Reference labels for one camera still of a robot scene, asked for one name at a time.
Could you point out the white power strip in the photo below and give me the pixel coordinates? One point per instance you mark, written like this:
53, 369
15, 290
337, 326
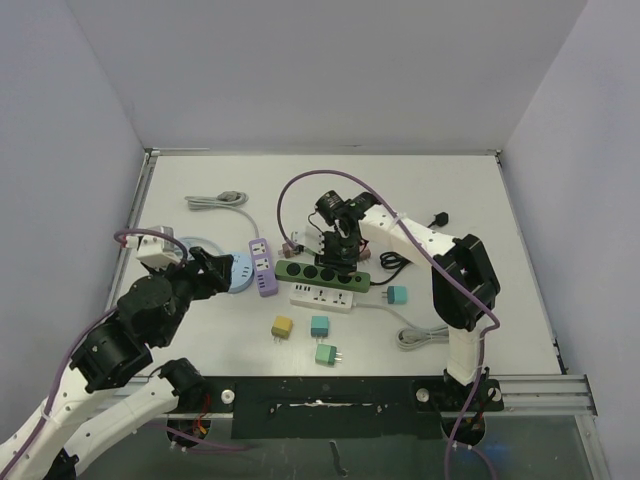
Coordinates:
322, 298

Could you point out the yellow charger near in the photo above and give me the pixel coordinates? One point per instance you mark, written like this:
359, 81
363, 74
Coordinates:
281, 328

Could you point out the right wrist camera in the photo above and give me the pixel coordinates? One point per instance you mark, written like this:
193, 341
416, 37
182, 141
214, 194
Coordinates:
310, 238

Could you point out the round blue power strip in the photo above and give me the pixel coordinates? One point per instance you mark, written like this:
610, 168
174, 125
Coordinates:
242, 272

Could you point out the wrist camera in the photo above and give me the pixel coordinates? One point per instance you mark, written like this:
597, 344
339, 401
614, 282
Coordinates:
310, 238
156, 248

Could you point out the green power strip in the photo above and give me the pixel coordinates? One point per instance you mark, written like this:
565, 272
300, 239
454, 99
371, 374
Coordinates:
308, 274

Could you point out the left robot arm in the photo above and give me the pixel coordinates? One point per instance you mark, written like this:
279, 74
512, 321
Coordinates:
109, 354

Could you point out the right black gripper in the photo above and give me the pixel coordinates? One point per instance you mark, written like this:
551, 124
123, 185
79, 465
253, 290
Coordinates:
345, 264

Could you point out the green charger near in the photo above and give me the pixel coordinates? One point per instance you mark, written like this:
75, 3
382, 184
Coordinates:
327, 355

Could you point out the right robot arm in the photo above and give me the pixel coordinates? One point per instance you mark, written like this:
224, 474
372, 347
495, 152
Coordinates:
464, 283

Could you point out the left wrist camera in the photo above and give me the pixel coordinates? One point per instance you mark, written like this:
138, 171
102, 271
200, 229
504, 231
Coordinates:
156, 248

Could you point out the teal charger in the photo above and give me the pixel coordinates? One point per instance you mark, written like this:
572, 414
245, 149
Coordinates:
319, 327
395, 295

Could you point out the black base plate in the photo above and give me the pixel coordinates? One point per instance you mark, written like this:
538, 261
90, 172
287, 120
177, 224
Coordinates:
424, 407

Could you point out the pink charger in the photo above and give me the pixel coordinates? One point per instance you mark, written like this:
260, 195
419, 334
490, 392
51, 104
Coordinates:
287, 251
365, 254

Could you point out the purple power strip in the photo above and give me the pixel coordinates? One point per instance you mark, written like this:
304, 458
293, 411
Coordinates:
264, 271

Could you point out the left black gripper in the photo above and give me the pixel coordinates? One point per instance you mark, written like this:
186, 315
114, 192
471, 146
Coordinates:
217, 272

